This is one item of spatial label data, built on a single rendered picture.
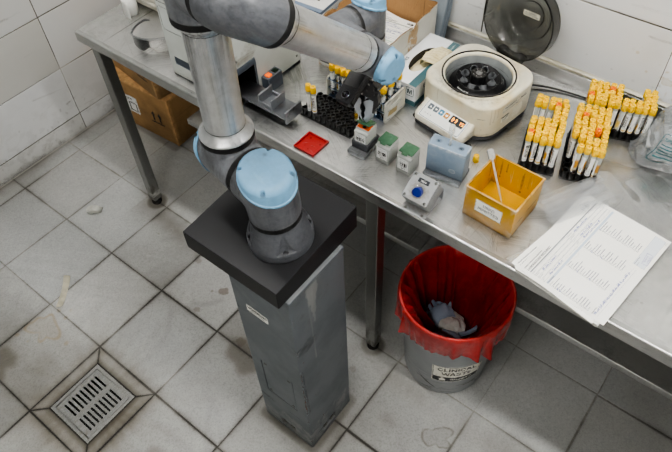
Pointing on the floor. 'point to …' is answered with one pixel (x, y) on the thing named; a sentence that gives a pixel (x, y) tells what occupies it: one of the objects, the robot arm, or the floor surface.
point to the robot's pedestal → (301, 349)
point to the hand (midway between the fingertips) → (363, 119)
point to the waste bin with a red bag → (494, 283)
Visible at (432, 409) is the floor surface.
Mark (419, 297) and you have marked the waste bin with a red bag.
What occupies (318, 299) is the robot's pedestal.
